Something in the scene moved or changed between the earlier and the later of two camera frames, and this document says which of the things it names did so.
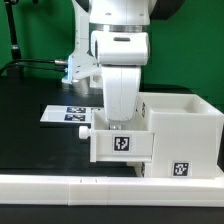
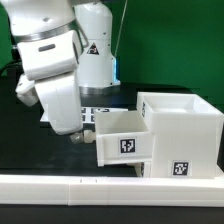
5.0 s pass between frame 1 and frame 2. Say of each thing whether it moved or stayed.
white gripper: moved
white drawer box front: stayed
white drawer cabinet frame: stayed
